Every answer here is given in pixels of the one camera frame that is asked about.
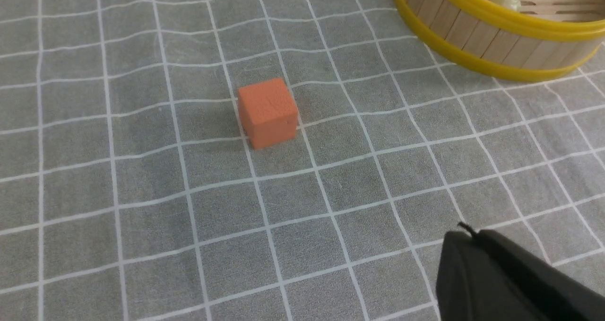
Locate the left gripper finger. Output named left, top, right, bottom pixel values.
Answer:
left=436, top=223, right=605, bottom=321

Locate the bamboo steamer tray yellow rim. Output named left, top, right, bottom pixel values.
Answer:
left=394, top=0, right=605, bottom=82

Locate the orange wooden cube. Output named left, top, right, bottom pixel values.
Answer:
left=237, top=78, right=299, bottom=149

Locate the grey checked tablecloth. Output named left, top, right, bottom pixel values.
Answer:
left=0, top=0, right=604, bottom=321

